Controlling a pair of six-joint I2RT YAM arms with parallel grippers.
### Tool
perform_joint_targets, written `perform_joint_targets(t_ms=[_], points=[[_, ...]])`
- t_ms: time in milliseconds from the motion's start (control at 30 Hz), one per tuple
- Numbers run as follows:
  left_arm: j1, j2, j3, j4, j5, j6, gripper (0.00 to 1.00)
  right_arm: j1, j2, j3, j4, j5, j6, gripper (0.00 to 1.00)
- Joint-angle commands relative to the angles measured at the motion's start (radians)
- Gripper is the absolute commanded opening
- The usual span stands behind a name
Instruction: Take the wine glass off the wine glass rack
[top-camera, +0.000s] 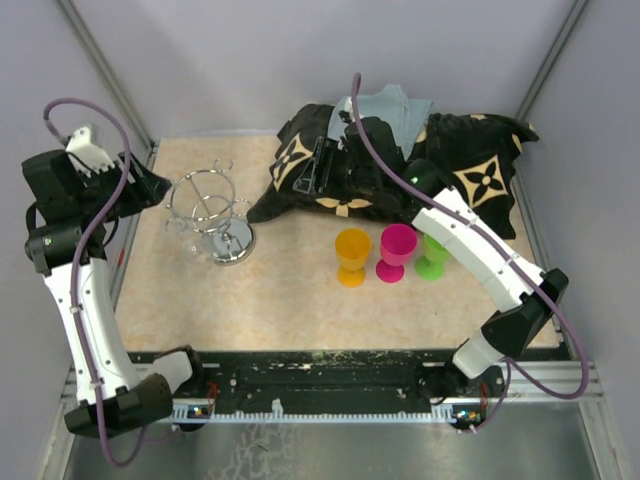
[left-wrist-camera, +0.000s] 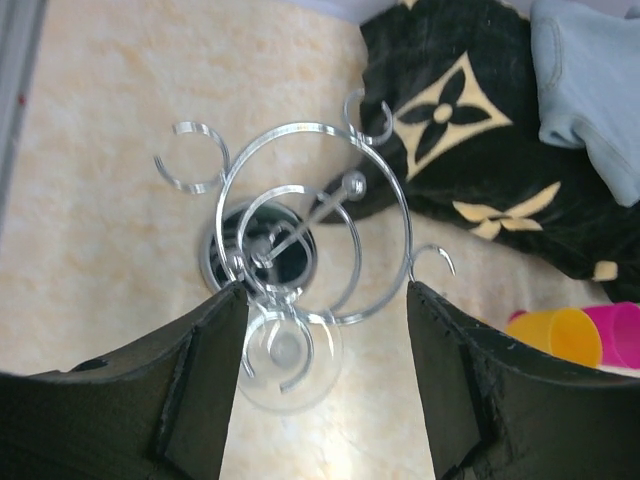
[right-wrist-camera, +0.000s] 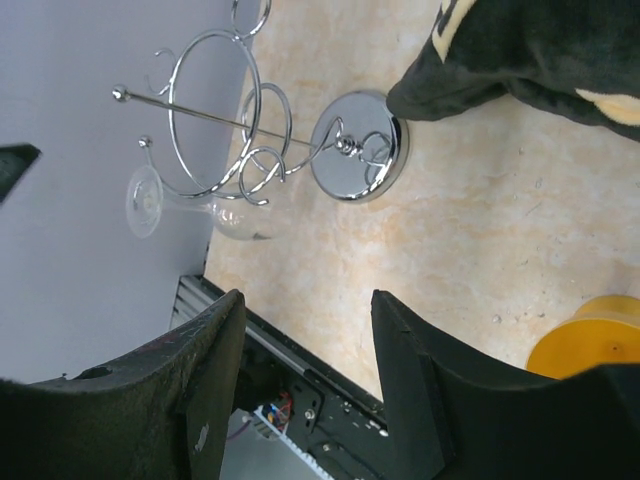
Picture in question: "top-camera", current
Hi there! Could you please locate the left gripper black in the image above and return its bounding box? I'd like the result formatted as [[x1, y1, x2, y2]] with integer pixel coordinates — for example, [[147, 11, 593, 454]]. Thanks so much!
[[77, 148, 172, 222]]

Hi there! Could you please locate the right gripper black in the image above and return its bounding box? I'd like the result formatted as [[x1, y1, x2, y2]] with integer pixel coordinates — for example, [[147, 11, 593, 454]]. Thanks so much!
[[293, 137, 378, 203]]

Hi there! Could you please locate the orange wine glass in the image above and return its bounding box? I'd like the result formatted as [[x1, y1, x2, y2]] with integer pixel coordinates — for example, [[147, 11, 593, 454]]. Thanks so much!
[[334, 228, 372, 288]]

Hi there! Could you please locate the clear wine glass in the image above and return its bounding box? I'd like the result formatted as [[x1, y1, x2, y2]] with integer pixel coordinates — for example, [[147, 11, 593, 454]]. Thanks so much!
[[164, 217, 206, 262]]

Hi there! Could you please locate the pink wine glass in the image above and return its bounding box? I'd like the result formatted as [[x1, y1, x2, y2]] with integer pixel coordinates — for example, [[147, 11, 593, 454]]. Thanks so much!
[[376, 224, 418, 284]]

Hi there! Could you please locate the green wine glass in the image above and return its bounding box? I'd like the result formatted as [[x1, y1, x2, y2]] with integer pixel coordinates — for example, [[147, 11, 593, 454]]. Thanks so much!
[[414, 234, 450, 281]]

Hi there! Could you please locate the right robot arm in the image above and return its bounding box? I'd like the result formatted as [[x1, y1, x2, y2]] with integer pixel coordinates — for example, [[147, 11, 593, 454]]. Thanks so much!
[[292, 114, 568, 396]]

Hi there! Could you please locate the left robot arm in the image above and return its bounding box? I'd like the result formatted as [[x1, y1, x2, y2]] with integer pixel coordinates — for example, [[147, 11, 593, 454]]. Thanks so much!
[[22, 150, 208, 438]]

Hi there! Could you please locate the light blue folded towel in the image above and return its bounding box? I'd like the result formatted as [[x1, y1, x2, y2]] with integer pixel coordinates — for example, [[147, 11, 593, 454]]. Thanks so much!
[[327, 84, 433, 161]]

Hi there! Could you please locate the black patterned blanket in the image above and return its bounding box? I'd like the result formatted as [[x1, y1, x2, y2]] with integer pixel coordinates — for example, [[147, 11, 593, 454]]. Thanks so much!
[[247, 104, 539, 240]]

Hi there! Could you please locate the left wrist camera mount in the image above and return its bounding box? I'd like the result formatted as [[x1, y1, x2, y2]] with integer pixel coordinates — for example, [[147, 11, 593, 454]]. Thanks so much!
[[65, 124, 115, 177]]

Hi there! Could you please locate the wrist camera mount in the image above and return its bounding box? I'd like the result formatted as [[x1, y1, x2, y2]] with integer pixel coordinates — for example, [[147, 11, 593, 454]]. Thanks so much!
[[65, 124, 115, 177], [332, 96, 355, 133]]

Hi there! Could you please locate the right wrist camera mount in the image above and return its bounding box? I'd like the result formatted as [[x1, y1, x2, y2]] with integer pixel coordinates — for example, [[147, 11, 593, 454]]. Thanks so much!
[[332, 96, 355, 133]]

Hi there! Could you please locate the chrome wire glass rack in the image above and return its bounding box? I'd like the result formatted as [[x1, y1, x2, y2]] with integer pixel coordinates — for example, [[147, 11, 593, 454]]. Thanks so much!
[[165, 158, 256, 266]]

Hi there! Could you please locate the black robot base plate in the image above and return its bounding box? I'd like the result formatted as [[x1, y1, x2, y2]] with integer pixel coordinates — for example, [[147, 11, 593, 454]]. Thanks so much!
[[124, 347, 506, 416]]

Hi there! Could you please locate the grey slotted cable duct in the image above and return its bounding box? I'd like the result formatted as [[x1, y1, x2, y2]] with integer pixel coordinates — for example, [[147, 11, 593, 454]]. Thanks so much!
[[160, 399, 480, 425]]

